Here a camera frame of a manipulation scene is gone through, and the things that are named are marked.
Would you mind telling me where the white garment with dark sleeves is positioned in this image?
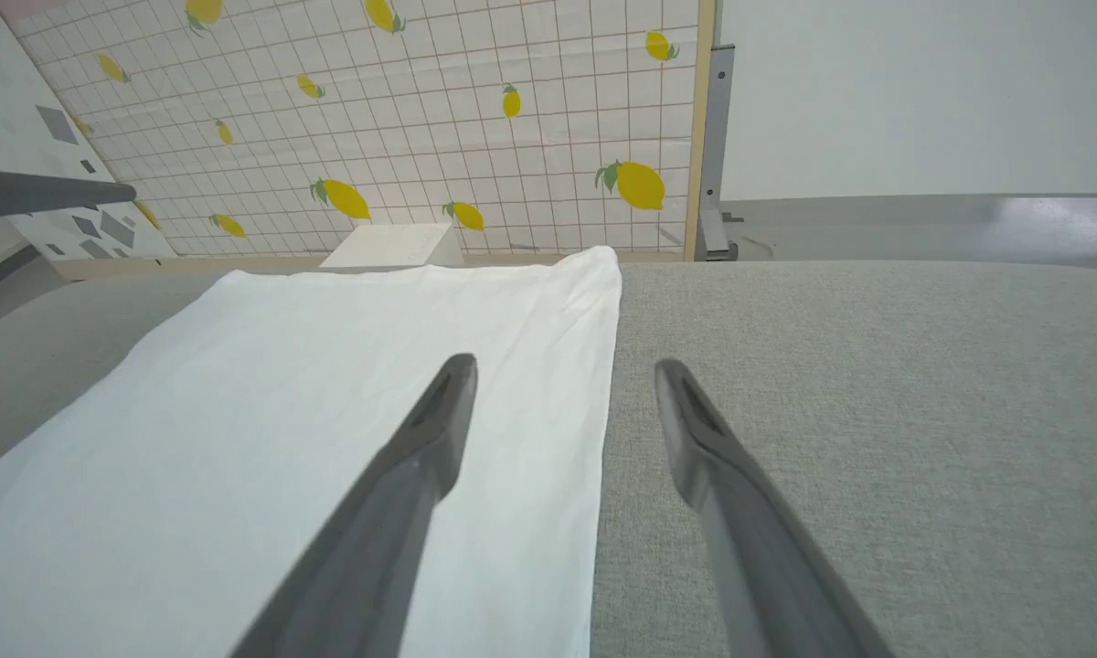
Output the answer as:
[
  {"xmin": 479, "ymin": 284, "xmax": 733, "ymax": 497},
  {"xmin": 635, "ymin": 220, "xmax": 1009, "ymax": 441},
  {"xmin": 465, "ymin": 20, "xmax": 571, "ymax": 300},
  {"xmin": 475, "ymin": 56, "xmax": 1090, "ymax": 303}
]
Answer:
[{"xmin": 0, "ymin": 245, "xmax": 623, "ymax": 658}]

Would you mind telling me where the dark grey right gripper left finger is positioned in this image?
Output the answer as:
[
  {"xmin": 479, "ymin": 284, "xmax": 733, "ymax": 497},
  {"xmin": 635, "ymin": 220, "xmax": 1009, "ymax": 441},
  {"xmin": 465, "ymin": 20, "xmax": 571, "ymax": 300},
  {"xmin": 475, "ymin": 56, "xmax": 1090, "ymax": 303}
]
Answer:
[{"xmin": 230, "ymin": 354, "xmax": 479, "ymax": 658}]

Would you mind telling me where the white panel with grey shapes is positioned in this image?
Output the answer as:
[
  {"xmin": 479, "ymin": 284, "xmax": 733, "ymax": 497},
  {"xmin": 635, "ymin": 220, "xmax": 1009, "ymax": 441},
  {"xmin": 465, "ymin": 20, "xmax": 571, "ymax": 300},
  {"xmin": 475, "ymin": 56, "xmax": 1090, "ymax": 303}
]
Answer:
[{"xmin": 0, "ymin": 0, "xmax": 180, "ymax": 277}]

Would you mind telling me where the lemon print grid panel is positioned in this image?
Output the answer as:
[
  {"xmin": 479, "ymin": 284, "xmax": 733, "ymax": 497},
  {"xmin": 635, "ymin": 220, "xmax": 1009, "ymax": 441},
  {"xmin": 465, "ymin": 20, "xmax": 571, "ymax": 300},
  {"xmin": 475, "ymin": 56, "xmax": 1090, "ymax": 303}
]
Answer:
[{"xmin": 0, "ymin": 0, "xmax": 701, "ymax": 262}]

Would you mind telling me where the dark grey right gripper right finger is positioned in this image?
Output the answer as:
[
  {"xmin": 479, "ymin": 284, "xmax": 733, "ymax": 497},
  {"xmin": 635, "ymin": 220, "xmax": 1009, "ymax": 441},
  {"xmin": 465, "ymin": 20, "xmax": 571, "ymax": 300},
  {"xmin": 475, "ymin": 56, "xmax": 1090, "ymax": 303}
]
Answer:
[{"xmin": 655, "ymin": 358, "xmax": 893, "ymax": 658}]

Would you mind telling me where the small white box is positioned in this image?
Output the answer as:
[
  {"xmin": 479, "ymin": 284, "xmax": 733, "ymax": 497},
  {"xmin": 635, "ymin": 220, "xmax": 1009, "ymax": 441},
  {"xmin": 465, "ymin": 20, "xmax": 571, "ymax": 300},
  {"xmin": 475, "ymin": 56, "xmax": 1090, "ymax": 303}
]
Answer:
[{"xmin": 318, "ymin": 223, "xmax": 465, "ymax": 271}]

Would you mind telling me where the beige fabric sofa cushion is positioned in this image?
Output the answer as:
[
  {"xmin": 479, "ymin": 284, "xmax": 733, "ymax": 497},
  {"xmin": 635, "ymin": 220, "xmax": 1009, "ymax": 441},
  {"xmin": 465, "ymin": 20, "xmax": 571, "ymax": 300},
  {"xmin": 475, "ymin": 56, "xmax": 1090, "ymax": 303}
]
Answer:
[{"xmin": 0, "ymin": 260, "xmax": 1097, "ymax": 658}]

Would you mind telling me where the grey metal post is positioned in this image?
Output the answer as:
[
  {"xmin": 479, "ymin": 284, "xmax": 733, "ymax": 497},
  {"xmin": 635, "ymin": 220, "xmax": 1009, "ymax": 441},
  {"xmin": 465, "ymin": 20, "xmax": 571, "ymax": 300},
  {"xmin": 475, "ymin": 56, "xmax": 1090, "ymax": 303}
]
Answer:
[{"xmin": 695, "ymin": 44, "xmax": 743, "ymax": 262}]

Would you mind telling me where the light wooden frame strip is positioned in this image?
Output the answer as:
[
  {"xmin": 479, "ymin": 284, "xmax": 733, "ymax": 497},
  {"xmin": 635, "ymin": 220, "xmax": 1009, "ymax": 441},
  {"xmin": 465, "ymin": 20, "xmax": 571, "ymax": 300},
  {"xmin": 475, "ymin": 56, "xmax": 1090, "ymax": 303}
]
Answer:
[{"xmin": 683, "ymin": 0, "xmax": 719, "ymax": 264}]

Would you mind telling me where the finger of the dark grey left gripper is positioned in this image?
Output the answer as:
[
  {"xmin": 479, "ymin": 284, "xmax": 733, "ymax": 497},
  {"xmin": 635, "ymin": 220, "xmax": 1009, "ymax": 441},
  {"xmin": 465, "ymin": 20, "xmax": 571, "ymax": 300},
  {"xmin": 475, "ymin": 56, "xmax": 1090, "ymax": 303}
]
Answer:
[{"xmin": 0, "ymin": 169, "xmax": 138, "ymax": 229}]

